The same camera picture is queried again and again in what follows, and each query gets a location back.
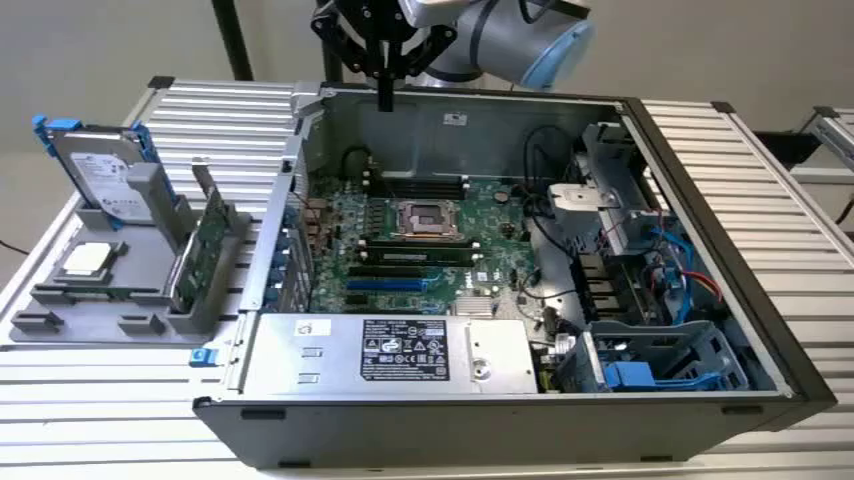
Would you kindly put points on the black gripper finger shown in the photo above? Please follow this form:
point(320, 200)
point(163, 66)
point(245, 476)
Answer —
point(434, 45)
point(344, 45)

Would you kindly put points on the green graphics card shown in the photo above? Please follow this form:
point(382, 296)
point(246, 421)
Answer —
point(204, 240)

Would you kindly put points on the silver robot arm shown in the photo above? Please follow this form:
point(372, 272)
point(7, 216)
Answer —
point(508, 45)

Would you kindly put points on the black metal pole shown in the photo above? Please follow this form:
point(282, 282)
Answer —
point(236, 40)
point(332, 79)

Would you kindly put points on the black round speaker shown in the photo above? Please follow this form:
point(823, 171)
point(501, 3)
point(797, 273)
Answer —
point(356, 152)

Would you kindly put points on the black RAM slot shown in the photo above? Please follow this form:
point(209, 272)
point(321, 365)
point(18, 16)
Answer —
point(426, 194)
point(421, 247)
point(421, 242)
point(422, 182)
point(421, 177)

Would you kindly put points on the silver coin battery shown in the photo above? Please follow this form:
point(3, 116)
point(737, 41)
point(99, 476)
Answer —
point(502, 195)

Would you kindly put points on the CPU socket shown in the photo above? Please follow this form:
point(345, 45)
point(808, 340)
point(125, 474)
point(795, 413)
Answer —
point(428, 217)

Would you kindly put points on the blue slot retainer clip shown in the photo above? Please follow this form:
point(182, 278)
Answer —
point(290, 216)
point(281, 263)
point(284, 243)
point(274, 287)

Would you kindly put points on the grey metal drive bay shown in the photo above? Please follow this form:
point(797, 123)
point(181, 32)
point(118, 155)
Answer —
point(621, 165)

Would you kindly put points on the green motherboard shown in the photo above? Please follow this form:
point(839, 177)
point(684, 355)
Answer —
point(494, 235)

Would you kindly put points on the RAM stick with white label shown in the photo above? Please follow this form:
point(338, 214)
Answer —
point(408, 256)

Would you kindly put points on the hard disk in blue carrier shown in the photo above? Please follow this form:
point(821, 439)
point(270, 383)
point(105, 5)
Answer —
point(101, 175)

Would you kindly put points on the long black expansion slot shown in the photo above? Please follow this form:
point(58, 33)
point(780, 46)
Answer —
point(388, 272)

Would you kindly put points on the blue expansion slot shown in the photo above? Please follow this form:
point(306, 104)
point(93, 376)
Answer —
point(388, 291)

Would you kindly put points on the grey plastic parts rack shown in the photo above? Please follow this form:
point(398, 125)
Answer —
point(143, 260)

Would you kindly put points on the silver chipset heatsink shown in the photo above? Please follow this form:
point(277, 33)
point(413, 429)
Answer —
point(478, 305)

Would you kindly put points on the silver CPU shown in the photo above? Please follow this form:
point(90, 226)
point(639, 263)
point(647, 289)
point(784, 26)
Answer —
point(90, 259)

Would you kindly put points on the metal slat side table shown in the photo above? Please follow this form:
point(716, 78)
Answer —
point(828, 125)

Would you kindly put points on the silver power supply unit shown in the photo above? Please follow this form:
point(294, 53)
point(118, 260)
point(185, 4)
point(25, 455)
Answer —
point(321, 360)

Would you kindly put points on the blue case latch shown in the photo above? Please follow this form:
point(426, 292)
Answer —
point(204, 358)

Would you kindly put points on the blue drive carrier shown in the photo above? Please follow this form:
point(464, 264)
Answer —
point(631, 376)

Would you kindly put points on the open black PC case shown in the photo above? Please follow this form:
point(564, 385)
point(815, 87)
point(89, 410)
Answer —
point(468, 430)

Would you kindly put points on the silver metal hinged bracket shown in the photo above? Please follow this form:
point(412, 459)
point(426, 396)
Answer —
point(581, 200)

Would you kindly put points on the black plastic bracket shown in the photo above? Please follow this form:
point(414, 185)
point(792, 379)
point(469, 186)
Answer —
point(601, 285)

